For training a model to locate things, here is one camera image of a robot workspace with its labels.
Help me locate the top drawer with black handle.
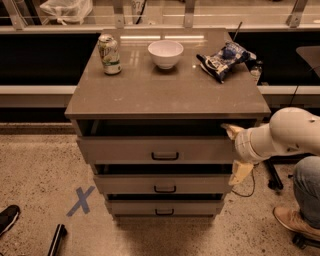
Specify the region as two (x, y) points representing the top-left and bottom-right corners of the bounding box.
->
(77, 136), (238, 164)

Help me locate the middle drawer with black handle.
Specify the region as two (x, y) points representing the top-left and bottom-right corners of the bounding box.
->
(93, 174), (231, 194)

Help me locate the blue tape cross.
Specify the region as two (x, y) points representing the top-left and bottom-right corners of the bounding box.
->
(67, 186), (95, 217)

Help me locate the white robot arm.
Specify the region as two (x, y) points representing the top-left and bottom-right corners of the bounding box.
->
(221, 107), (320, 186)

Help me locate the white plastic bag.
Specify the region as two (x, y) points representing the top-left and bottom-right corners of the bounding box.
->
(40, 0), (93, 25)

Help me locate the grey drawer cabinet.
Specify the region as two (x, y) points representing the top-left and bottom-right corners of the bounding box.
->
(64, 27), (272, 221)

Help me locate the black floor cable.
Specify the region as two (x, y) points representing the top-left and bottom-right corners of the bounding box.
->
(231, 168), (257, 198)

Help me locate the white bowl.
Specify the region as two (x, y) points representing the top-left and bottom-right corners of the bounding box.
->
(148, 40), (184, 69)

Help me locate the black tripod leg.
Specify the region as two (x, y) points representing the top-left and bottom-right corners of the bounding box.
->
(265, 160), (283, 190)

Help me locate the black shoe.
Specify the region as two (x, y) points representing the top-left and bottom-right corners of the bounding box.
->
(0, 205), (20, 236)

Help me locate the bottom drawer with black handle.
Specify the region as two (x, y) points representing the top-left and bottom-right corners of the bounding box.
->
(105, 200), (224, 216)

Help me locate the blue chip bag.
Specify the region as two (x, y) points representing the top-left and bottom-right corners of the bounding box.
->
(196, 41), (256, 83)

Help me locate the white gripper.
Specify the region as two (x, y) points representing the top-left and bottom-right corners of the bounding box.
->
(221, 123), (271, 186)

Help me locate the blue jeans leg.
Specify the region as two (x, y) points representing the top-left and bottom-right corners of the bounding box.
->
(293, 156), (320, 229)

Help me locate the green soda can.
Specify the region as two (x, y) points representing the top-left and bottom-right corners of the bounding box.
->
(98, 34), (122, 75)

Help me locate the clear water bottle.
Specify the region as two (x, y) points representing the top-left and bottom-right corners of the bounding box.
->
(250, 60), (263, 83)

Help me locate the black stand leg left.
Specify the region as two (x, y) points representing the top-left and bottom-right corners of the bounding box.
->
(47, 224), (67, 256)

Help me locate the brown shoe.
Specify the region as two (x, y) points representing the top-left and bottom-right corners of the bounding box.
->
(273, 206), (320, 241)

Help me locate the drawer with black handle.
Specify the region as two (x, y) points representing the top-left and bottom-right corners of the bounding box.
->
(93, 174), (231, 194)
(105, 200), (224, 216)
(77, 136), (238, 164)

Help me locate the metal glass railing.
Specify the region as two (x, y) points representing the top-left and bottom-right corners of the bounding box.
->
(0, 0), (320, 33)

